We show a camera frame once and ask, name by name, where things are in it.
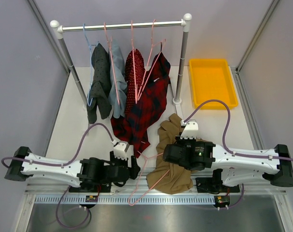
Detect tan khaki skirt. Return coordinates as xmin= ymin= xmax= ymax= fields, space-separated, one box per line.
xmin=146 ymin=114 xmax=193 ymax=194

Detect red black plaid skirt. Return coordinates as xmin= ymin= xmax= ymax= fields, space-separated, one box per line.
xmin=111 ymin=54 xmax=170 ymax=158

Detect light grey-blue skirt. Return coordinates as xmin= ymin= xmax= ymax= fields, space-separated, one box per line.
xmin=108 ymin=40 xmax=127 ymax=118

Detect red polka dot skirt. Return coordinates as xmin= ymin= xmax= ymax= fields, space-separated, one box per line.
xmin=125 ymin=49 xmax=145 ymax=115

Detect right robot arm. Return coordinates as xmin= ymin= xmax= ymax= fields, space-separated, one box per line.
xmin=163 ymin=137 xmax=293 ymax=194

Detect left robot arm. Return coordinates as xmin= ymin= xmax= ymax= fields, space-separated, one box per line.
xmin=1 ymin=146 xmax=140 ymax=192

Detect dark grey dotted skirt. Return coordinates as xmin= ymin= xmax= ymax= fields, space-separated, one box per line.
xmin=86 ymin=43 xmax=112 ymax=124

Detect yellow plastic bin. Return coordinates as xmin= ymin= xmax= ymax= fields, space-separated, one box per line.
xmin=189 ymin=59 xmax=238 ymax=109

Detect white and silver clothes rack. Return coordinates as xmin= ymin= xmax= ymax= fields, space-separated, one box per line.
xmin=50 ymin=13 xmax=192 ymax=117

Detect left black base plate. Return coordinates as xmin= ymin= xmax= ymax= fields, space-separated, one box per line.
xmin=69 ymin=182 xmax=111 ymax=193

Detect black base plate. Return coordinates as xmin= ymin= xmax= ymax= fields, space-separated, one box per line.
xmin=69 ymin=182 xmax=111 ymax=193
xmin=195 ymin=177 xmax=240 ymax=194

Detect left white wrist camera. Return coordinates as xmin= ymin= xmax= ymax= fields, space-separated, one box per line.
xmin=112 ymin=140 xmax=130 ymax=160

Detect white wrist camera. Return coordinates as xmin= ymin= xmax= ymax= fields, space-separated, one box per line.
xmin=180 ymin=119 xmax=198 ymax=140
xmin=112 ymin=140 xmax=130 ymax=160

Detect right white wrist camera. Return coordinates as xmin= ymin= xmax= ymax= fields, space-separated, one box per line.
xmin=180 ymin=119 xmax=198 ymax=140

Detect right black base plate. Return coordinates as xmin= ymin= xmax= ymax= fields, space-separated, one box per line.
xmin=195 ymin=177 xmax=240 ymax=194

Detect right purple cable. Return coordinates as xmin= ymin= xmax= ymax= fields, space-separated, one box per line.
xmin=182 ymin=99 xmax=293 ymax=211

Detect blue wire hanger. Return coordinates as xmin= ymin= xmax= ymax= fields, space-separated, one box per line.
xmin=83 ymin=23 xmax=98 ymax=107

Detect white slotted cable duct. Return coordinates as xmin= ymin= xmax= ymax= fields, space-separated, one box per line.
xmin=35 ymin=194 xmax=215 ymax=205

